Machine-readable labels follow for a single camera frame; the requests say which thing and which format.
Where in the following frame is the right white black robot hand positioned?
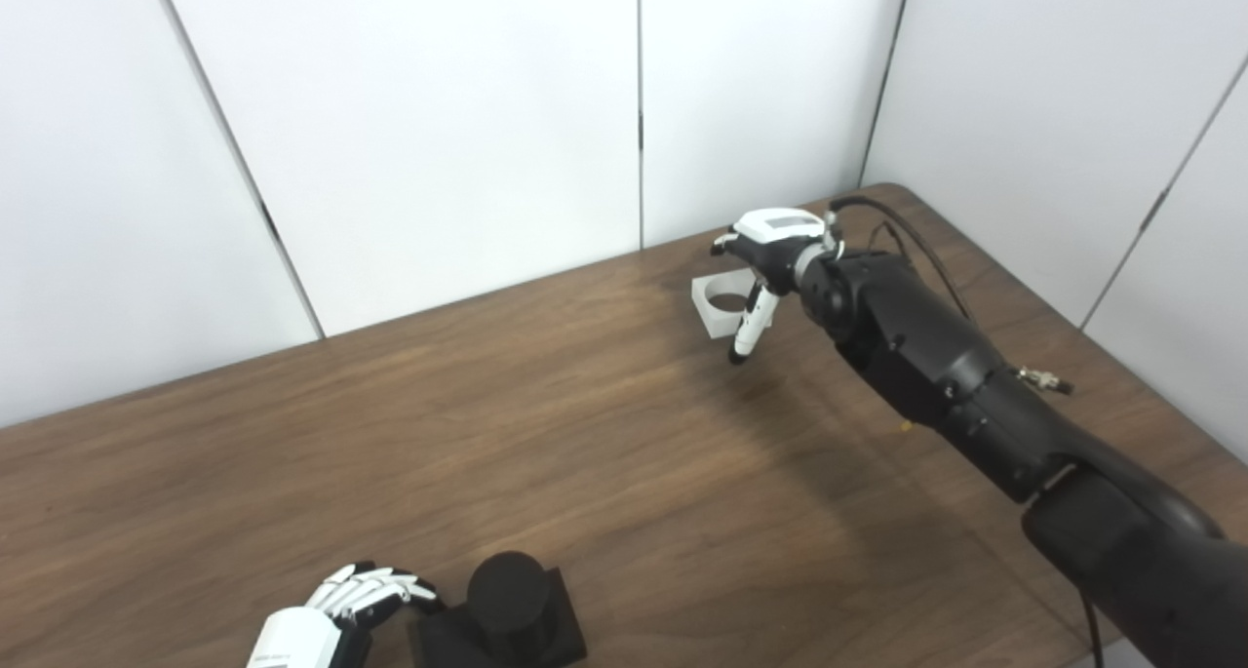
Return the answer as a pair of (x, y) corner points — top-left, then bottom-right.
(710, 207), (830, 367)

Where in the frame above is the white square piece with hole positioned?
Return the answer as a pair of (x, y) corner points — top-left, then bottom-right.
(691, 268), (771, 339)

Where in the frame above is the silver cable connector plug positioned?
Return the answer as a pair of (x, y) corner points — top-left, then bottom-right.
(1019, 366), (1075, 396)

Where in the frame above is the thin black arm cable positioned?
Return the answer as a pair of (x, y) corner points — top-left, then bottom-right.
(1077, 590), (1108, 668)

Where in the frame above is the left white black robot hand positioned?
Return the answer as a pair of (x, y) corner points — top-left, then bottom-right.
(246, 561), (445, 668)

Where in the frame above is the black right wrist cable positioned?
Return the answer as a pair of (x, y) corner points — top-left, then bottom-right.
(827, 195), (976, 323)

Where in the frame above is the black peg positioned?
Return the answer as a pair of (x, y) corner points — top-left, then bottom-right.
(408, 551), (589, 668)

